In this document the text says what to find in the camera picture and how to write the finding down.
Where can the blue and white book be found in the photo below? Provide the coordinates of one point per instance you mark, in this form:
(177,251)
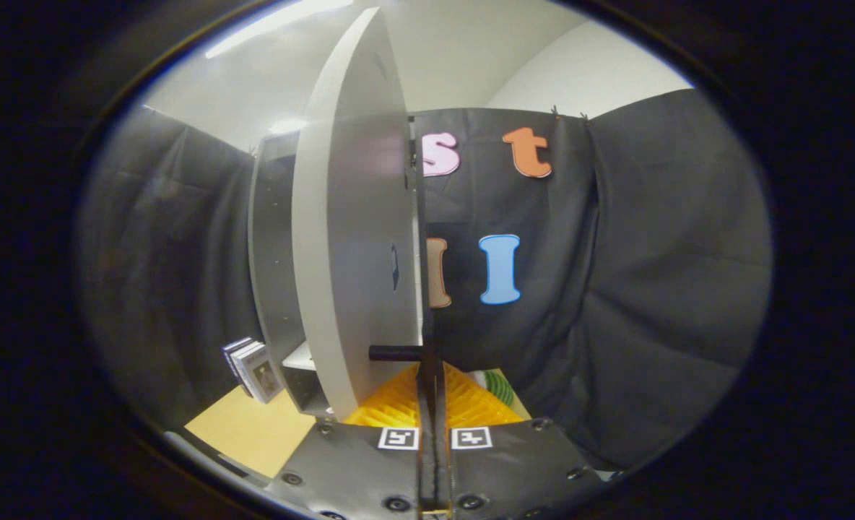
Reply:
(229,354)
(240,360)

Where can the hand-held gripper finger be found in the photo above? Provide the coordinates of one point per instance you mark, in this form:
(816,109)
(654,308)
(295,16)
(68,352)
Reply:
(440,404)
(425,404)

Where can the green white striped object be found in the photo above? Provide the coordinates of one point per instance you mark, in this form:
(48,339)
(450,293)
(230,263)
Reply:
(496,386)

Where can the white book with portrait cover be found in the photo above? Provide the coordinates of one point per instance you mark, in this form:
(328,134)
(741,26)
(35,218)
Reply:
(263,375)

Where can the black backdrop cloth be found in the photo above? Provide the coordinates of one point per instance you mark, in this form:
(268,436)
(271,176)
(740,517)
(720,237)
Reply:
(651,253)

